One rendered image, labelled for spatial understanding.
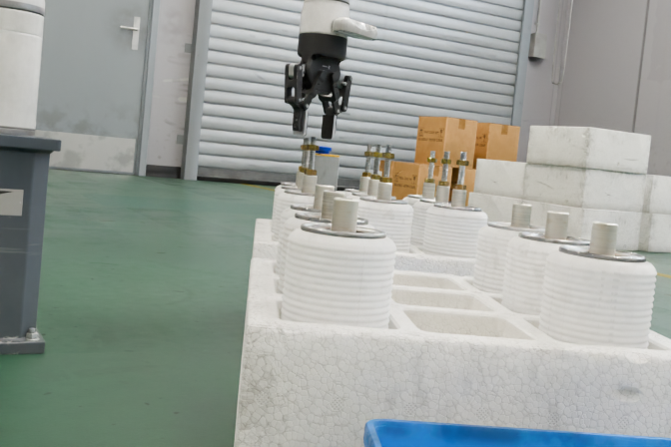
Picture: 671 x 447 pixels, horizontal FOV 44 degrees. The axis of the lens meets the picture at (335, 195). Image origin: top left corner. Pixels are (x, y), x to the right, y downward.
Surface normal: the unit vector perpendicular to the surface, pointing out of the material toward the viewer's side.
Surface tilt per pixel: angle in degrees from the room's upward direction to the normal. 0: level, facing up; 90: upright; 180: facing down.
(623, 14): 90
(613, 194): 90
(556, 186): 90
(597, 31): 90
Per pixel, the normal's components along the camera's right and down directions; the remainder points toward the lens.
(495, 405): 0.09, 0.06
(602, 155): 0.47, 0.09
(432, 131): -0.87, -0.06
